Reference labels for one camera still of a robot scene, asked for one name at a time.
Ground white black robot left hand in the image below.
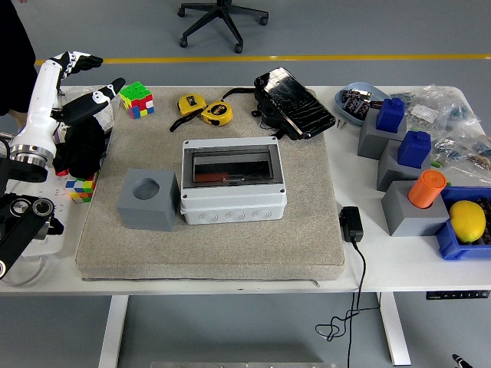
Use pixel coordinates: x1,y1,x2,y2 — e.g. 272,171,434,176
11,50,127,155

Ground transparent hinged box lid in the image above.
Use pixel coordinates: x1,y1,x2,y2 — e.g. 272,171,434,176
181,136,285,195

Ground grey plastic junction box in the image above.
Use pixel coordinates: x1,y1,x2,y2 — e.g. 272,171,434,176
180,136,288,226

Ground black cloth bundle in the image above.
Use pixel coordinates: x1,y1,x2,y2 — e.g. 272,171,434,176
52,113,107,179

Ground person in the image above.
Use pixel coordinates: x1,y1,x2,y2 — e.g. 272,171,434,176
0,0,38,130

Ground black table control panel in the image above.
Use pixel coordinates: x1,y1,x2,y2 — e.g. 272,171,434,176
425,290,491,301

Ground white table leg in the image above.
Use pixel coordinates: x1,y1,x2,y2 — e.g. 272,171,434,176
97,294,130,368
375,291,414,366

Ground small colourful puzzle cube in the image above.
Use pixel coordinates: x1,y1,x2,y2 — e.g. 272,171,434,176
64,172,97,205

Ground large colourful puzzle cube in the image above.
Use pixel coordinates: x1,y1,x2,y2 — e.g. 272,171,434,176
117,81,156,119

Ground white power strip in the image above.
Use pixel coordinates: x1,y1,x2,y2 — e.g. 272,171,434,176
22,174,77,258

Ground blue plastic bin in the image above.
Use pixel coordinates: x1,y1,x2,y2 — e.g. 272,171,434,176
435,186,491,261

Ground dark packets in bin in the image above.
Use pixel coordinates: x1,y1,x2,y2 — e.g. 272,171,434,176
475,199,491,246

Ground yellow lemon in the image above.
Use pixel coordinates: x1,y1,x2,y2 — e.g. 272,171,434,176
448,200,487,243

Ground grey block with round hole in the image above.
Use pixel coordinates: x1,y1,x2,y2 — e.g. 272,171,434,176
116,167,181,232

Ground grey block holder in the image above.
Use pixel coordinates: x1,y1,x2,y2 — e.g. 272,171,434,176
357,110,407,160
376,140,433,192
381,179,450,237

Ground black power adapter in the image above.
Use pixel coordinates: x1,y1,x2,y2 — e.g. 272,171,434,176
339,205,364,243

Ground black office chair base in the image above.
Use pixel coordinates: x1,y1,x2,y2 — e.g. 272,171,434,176
176,0,269,54

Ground clear bag of dark parts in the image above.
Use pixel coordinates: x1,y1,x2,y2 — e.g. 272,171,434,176
431,128,491,169

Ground blue stepped block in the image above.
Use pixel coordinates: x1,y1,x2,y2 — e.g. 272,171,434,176
374,97,407,134
397,130,431,169

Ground grey-brown cushion mat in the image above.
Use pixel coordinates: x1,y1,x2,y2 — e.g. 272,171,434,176
75,86,345,282

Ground clear bag with white labels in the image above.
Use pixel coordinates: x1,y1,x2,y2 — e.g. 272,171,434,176
404,102,440,126

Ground shiny black zip case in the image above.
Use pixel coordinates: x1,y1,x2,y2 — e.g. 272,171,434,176
222,67,335,141

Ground clear bag of blue parts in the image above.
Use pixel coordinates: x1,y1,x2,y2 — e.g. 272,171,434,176
417,84,483,133

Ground light blue bowl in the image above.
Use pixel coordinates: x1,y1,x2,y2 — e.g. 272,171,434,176
333,81,388,127

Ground dark snack packets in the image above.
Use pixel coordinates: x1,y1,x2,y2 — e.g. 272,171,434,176
342,89,372,116

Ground black adapter cord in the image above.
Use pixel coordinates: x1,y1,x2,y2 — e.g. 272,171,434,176
315,241,381,368

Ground black tape measure strap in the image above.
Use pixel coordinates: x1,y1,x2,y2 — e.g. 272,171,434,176
169,111,203,133

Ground white cable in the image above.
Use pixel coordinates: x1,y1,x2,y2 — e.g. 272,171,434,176
0,252,54,288

